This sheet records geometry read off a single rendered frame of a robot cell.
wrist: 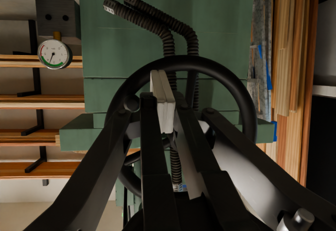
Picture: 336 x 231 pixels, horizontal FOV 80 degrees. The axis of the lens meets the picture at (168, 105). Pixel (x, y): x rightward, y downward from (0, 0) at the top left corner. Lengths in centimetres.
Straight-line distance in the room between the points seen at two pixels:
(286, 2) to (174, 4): 150
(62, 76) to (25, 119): 85
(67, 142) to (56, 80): 277
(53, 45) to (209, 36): 37
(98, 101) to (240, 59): 39
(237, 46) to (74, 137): 49
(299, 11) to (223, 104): 148
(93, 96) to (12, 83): 312
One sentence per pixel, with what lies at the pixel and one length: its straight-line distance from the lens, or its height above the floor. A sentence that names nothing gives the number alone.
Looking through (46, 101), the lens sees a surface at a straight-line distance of 286.
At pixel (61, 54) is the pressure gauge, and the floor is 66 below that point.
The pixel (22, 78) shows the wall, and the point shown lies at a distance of 355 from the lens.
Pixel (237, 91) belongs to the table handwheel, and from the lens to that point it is 39.
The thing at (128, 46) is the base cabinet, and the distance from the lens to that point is 54.
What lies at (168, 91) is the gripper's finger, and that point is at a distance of 17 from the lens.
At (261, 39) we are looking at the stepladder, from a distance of 146.
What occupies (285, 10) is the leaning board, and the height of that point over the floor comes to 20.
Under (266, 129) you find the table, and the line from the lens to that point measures 67.
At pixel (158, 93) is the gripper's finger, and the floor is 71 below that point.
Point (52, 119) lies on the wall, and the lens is 344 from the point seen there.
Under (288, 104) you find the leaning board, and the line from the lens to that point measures 198.
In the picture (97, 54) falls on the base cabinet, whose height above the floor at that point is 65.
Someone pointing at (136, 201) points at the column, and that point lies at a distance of 106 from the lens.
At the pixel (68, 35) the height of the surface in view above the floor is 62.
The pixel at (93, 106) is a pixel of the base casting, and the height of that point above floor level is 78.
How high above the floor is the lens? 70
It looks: 9 degrees up
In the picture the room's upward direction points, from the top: 179 degrees counter-clockwise
